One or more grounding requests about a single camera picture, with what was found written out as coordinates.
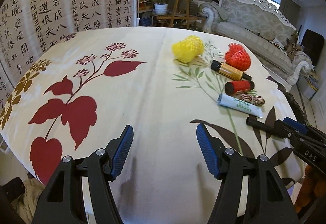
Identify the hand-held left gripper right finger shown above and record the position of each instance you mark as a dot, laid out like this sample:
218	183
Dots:
207	155

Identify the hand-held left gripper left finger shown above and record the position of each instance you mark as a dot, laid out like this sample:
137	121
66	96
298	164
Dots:
123	152

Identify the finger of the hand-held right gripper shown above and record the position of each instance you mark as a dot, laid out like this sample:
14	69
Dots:
285	130
295	122

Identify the striped twine bundle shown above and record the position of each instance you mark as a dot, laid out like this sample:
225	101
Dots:
254	99

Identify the white tube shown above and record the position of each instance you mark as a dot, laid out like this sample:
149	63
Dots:
239	106

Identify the red label bottle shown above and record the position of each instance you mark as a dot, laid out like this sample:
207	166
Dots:
240	86

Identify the yellow label bottle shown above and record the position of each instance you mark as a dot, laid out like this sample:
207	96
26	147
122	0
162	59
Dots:
230	71

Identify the red foam net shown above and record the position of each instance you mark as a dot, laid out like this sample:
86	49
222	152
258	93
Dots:
238	57

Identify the yellow foam net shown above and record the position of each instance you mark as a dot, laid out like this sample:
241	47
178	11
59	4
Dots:
188	48

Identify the person's orange brown clothing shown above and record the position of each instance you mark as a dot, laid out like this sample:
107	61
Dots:
308	188

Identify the storage box with packets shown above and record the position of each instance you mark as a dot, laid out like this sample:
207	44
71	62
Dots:
312	86

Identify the floral tablecloth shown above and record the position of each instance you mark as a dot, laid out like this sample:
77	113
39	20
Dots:
152	86

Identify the patterned brown cloth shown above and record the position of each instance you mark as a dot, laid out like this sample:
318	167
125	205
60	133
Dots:
294	44

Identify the black covered furniture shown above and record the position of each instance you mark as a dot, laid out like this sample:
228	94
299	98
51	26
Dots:
313	45

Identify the papers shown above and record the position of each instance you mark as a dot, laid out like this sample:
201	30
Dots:
277	43

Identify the ornate white sofa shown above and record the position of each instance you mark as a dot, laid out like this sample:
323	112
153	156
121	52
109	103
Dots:
254	35

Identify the beige cloth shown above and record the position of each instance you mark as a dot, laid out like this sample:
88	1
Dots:
30	193

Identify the blue printed box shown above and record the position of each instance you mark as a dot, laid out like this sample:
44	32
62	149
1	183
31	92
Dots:
145	22

